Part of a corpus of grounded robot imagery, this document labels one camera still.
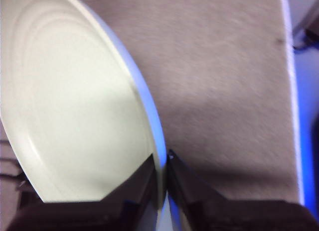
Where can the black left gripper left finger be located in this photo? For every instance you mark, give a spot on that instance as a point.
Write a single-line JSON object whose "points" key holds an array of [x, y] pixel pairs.
{"points": [[87, 216]]}

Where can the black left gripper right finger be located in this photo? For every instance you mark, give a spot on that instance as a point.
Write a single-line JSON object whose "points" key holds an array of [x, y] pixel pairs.
{"points": [[249, 216]]}

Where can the pale green round plate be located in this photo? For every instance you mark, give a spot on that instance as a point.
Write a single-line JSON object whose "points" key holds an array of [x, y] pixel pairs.
{"points": [[74, 91]]}

